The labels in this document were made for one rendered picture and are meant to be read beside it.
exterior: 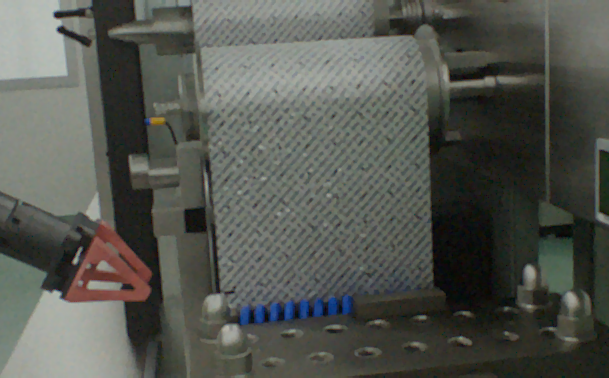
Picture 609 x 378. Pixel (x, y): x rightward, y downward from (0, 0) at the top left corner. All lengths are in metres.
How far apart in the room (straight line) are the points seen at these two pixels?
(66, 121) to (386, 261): 5.67
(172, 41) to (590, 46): 0.59
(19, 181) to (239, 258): 5.76
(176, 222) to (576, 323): 0.44
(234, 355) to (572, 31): 0.42
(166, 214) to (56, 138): 5.59
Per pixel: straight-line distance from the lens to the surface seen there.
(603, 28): 0.76
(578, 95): 0.80
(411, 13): 1.21
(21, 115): 6.56
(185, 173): 0.96
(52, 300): 1.52
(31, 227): 0.89
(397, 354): 0.79
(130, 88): 1.21
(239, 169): 0.89
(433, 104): 0.93
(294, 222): 0.91
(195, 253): 0.99
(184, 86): 0.91
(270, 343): 0.83
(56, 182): 6.59
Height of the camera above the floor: 1.33
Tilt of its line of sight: 11 degrees down
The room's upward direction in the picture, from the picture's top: 3 degrees counter-clockwise
